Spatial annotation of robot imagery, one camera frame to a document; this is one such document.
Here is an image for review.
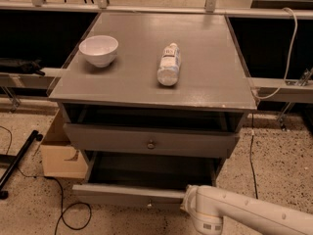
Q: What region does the black floor cable right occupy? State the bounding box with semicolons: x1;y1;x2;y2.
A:
248;113;260;200

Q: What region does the black object on rail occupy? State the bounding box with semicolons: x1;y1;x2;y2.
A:
0;58;45;76

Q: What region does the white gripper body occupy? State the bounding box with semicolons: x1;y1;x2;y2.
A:
180;185;198;217

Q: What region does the black metal stand leg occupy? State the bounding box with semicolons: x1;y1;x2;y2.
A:
0;130;43;200

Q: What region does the white bowl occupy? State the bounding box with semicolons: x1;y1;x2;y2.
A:
79;35;118;68

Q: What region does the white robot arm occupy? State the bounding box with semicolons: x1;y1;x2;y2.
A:
181;185;313;235

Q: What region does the clear plastic bottle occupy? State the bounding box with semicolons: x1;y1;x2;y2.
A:
156;43;181;86

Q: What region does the metal rail frame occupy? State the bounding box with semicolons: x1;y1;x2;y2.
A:
1;0;313;117

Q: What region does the grey top drawer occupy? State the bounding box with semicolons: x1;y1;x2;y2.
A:
64;123;239;158

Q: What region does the grey drawer cabinet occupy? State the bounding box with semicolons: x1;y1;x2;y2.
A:
48;11;258;188

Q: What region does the black floor cable left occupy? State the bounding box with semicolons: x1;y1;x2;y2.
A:
0;124;93;235

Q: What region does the white cable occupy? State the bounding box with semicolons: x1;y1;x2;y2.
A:
251;7;299;101

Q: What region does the grey drawer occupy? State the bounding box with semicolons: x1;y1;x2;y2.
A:
64;123;239;158
72;152;224;211

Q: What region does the black floor cable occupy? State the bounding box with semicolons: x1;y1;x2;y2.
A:
248;113;260;200
0;124;93;235

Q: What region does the cardboard box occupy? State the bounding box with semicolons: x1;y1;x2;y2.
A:
40;111;88;179

